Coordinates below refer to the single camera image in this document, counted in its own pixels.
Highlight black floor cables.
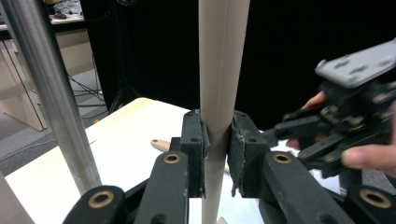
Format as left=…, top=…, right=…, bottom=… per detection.
left=65, top=55, right=108, bottom=120

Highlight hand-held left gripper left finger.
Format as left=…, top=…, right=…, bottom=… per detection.
left=134, top=109, right=210, bottom=224

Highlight beige slotted turner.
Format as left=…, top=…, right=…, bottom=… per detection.
left=198, top=0, right=251, bottom=224

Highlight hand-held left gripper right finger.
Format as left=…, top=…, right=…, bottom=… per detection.
left=227, top=110, right=354, bottom=224

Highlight black curtain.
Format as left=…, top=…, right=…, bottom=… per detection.
left=79, top=0, right=396, bottom=132

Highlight black tripod stand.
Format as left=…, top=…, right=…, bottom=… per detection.
left=106, top=60, right=143, bottom=114

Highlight white paper sheet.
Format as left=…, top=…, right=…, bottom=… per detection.
left=6, top=99, right=344, bottom=224

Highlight metal utensil rack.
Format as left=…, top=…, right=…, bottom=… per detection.
left=0, top=0, right=103, bottom=195

